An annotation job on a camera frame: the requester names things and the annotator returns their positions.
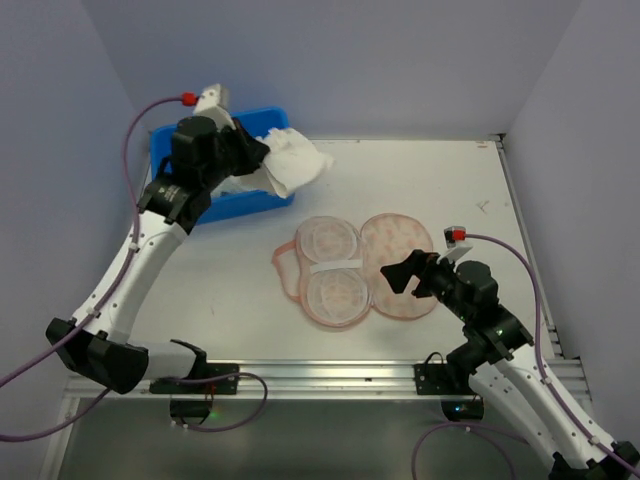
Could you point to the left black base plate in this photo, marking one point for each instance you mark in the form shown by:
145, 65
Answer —
206, 379

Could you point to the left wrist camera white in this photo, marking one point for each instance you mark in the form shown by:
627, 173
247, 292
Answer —
212, 103

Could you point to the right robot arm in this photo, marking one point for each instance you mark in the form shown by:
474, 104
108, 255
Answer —
500, 363

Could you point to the blue plastic bin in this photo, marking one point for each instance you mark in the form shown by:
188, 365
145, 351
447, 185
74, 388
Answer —
258, 123

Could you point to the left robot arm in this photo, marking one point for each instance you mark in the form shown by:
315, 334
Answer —
95, 342

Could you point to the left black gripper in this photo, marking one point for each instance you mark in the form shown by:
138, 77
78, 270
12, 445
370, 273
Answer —
245, 150

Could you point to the white bra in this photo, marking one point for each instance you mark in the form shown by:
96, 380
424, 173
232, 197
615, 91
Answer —
293, 162

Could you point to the floral mesh laundry bag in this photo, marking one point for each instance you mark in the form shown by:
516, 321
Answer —
332, 269

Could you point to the aluminium mounting rail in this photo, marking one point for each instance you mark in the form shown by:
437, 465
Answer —
325, 380

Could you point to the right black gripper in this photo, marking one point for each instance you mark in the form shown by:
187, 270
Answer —
423, 274

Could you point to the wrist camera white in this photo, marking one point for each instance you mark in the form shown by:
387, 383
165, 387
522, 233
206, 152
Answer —
212, 103
456, 243

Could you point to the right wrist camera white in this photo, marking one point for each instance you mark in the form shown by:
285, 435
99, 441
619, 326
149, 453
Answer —
456, 243

